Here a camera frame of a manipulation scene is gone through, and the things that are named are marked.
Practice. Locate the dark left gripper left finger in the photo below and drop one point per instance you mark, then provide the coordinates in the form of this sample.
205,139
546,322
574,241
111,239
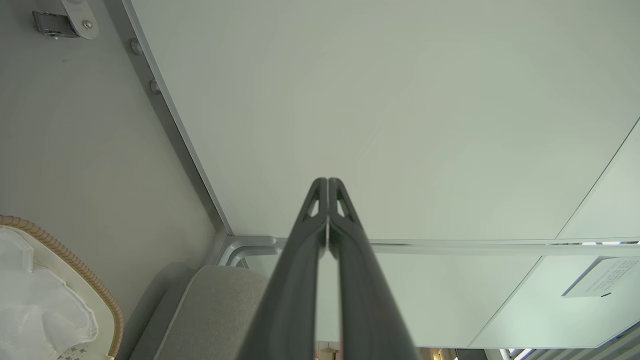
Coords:
290,290

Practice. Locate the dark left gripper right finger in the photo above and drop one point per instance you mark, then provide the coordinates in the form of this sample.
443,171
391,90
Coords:
370,300

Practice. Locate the wicker rimmed laundry basket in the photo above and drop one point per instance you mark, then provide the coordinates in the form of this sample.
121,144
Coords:
95,290

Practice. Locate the grey fabric sofa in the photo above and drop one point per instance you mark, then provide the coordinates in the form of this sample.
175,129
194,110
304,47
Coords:
210,320

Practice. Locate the white paper notice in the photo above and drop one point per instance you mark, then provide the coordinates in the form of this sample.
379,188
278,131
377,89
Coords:
607,277

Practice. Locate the small grey levelling foot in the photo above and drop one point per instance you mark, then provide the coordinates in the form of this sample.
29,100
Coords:
155,86
136,46

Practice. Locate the white sheer cloth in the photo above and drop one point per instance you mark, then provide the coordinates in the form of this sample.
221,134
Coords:
40,305

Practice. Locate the black caster wheel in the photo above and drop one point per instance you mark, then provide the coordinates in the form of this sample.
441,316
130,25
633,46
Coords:
52,24

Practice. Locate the grey partition base rail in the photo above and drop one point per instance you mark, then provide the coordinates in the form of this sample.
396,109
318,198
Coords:
170,125

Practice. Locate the metal caster wheel bracket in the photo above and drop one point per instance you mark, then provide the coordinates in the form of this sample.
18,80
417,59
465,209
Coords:
82,20

